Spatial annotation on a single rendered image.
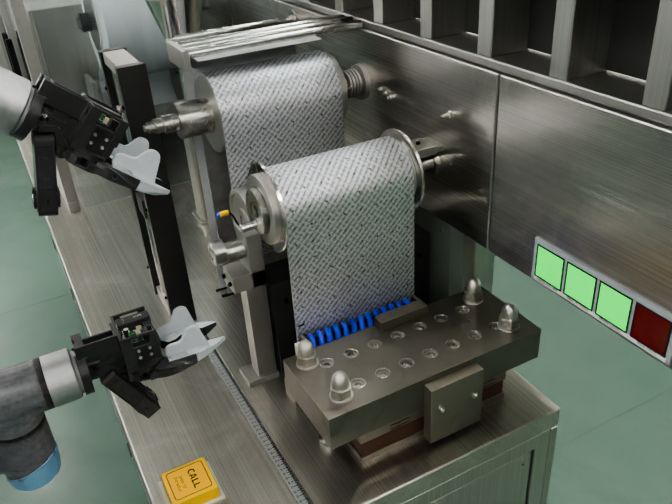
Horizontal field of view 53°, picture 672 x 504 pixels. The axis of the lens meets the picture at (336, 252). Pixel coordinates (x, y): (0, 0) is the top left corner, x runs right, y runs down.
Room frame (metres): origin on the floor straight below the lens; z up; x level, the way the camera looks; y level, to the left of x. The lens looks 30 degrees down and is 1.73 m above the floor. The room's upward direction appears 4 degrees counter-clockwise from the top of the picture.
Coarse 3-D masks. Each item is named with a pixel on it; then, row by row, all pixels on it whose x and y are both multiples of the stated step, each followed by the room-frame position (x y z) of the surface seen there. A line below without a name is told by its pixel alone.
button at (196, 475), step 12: (180, 468) 0.75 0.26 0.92; (192, 468) 0.74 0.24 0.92; (204, 468) 0.74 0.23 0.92; (168, 480) 0.72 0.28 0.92; (180, 480) 0.72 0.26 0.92; (192, 480) 0.72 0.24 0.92; (204, 480) 0.72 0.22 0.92; (168, 492) 0.70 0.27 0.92; (180, 492) 0.70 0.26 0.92; (192, 492) 0.70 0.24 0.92; (204, 492) 0.70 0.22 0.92; (216, 492) 0.70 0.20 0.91
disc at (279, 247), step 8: (256, 168) 0.99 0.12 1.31; (264, 168) 0.96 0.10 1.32; (248, 176) 1.03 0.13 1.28; (264, 176) 0.96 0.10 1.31; (272, 184) 0.93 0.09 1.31; (280, 200) 0.91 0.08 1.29; (280, 208) 0.91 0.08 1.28; (280, 216) 0.92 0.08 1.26; (280, 240) 0.93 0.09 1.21; (272, 248) 0.96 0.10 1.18; (280, 248) 0.93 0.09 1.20
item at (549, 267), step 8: (544, 256) 0.85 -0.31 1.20; (552, 256) 0.84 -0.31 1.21; (544, 264) 0.85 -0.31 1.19; (552, 264) 0.84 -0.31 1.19; (560, 264) 0.82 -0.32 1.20; (536, 272) 0.86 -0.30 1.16; (544, 272) 0.85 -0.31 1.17; (552, 272) 0.83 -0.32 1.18; (560, 272) 0.82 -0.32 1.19; (552, 280) 0.83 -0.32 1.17; (560, 280) 0.82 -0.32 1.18
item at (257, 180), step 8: (408, 152) 1.05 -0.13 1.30; (256, 176) 0.97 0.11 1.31; (248, 184) 1.00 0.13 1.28; (256, 184) 0.97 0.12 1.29; (264, 184) 0.95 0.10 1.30; (416, 184) 1.03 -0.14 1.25; (264, 192) 0.94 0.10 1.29; (272, 192) 0.94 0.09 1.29; (272, 200) 0.93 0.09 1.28; (272, 208) 0.92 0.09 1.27; (272, 216) 0.92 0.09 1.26; (272, 224) 0.92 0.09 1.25; (280, 224) 0.92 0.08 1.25; (272, 232) 0.93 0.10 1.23; (280, 232) 0.92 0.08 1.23; (264, 240) 0.96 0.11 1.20; (272, 240) 0.93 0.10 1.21
